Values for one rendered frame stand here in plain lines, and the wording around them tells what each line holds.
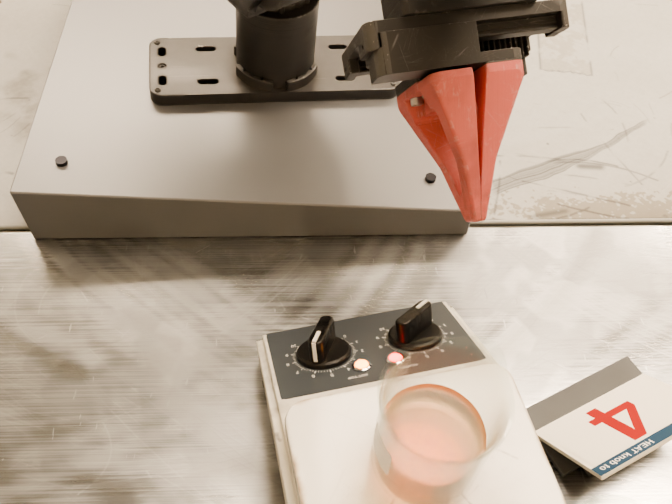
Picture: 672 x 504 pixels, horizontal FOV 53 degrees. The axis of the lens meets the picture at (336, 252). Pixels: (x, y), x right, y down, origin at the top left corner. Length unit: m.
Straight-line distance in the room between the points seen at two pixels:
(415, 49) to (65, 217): 0.30
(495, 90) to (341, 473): 0.19
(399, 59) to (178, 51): 0.30
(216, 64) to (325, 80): 0.09
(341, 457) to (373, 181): 0.24
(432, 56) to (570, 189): 0.28
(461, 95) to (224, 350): 0.23
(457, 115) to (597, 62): 0.40
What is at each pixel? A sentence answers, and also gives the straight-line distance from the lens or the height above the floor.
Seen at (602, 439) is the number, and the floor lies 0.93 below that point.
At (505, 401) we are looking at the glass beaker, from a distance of 0.28.
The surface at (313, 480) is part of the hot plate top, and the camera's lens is 0.33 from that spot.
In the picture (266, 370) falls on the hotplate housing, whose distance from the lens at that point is 0.40.
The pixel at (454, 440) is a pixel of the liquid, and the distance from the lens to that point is 0.31.
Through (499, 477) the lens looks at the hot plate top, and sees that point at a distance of 0.34.
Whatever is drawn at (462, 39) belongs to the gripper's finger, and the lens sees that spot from 0.33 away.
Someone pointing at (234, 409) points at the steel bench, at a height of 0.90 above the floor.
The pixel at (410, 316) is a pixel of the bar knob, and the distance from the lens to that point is 0.40.
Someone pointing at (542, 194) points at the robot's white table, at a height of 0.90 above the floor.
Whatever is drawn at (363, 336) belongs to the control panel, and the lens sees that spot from 0.42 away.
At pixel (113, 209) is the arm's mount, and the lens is 0.51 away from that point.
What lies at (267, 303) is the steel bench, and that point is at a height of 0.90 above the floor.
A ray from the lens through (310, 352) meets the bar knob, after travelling 0.39.
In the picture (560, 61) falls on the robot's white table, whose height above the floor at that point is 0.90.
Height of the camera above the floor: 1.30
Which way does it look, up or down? 53 degrees down
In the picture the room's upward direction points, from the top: 2 degrees clockwise
